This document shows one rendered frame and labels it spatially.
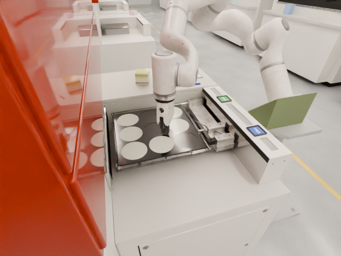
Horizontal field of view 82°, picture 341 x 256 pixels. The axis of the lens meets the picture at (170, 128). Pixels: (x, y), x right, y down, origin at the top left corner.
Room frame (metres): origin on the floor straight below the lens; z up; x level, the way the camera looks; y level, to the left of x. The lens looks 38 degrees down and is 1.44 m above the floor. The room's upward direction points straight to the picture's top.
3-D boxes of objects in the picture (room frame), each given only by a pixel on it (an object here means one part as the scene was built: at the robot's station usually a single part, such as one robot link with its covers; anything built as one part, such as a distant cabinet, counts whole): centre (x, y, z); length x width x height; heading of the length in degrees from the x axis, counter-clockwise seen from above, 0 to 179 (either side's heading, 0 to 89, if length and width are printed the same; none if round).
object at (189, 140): (0.69, 0.07, 0.90); 0.34 x 0.34 x 0.01; 16
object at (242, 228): (0.80, -0.01, 0.41); 0.97 x 0.64 x 0.82; 16
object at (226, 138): (0.63, -0.23, 0.89); 0.08 x 0.03 x 0.03; 106
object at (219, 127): (0.71, -0.20, 0.89); 0.08 x 0.03 x 0.03; 106
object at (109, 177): (0.62, 0.27, 0.89); 0.44 x 0.02 x 0.10; 16
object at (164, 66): (0.66, 0.02, 1.18); 0.09 x 0.08 x 0.13; 79
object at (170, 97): (0.65, 0.02, 1.10); 0.09 x 0.08 x 0.03; 166
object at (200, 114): (0.78, -0.18, 0.87); 0.36 x 0.08 x 0.03; 16
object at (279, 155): (0.73, -0.30, 0.89); 0.55 x 0.09 x 0.14; 16
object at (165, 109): (0.66, 0.02, 1.03); 0.10 x 0.07 x 0.11; 166
